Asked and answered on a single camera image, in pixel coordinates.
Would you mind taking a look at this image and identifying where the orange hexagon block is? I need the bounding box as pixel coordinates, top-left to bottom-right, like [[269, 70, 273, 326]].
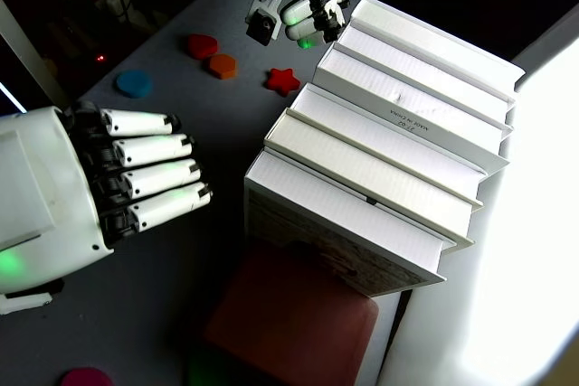
[[207, 53, 238, 80]]

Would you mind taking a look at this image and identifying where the white Special Issue book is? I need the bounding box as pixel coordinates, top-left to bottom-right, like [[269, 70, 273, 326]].
[[334, 24, 517, 127]]

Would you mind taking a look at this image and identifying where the white book with gold lettering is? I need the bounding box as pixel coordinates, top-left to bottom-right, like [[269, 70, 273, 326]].
[[347, 0, 527, 93]]

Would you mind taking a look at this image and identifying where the white container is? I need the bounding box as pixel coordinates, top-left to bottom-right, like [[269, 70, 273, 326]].
[[107, 0, 138, 25]]

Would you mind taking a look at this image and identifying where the red heart block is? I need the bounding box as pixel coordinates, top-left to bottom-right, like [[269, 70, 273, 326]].
[[186, 33, 219, 61]]

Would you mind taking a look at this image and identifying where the blue round block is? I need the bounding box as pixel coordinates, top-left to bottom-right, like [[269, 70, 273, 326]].
[[116, 70, 154, 99]]

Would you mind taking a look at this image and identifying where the white frame post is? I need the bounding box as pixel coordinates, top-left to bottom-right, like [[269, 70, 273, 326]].
[[0, 0, 71, 111]]

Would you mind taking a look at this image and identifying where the magenta round block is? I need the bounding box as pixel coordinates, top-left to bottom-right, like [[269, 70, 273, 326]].
[[61, 366, 114, 386]]

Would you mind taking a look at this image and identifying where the plain white decor book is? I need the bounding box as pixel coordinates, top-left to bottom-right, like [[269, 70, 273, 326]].
[[263, 108, 486, 213], [312, 42, 515, 143]]

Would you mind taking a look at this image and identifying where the red star block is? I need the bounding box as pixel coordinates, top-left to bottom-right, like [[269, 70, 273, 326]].
[[264, 67, 301, 98]]

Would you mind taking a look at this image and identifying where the white Fashion India book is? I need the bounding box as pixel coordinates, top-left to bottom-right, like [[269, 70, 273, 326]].
[[284, 82, 511, 175]]

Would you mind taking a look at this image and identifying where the black-spined decor book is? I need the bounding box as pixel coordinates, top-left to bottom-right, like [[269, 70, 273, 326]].
[[243, 149, 477, 299]]

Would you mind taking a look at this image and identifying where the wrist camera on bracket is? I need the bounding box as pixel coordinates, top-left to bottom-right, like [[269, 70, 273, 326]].
[[245, 0, 284, 47]]

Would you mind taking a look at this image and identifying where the red hardcover book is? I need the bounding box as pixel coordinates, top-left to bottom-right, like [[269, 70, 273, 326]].
[[202, 243, 381, 386]]

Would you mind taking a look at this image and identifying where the grey table cloth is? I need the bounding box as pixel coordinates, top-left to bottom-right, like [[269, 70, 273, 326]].
[[0, 0, 411, 386]]

